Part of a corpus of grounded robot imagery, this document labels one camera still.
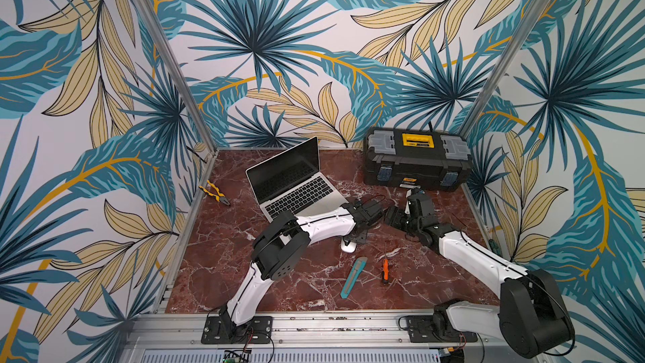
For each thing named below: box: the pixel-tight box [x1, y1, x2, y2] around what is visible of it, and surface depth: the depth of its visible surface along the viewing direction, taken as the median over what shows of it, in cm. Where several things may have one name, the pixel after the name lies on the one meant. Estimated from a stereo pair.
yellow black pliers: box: [198, 179, 231, 206], surface depth 103 cm
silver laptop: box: [245, 136, 347, 223], surface depth 105 cm
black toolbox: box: [363, 126, 474, 192], surface depth 98 cm
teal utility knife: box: [340, 256, 368, 300], surface depth 85 cm
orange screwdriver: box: [382, 242, 389, 285], surface depth 85 cm
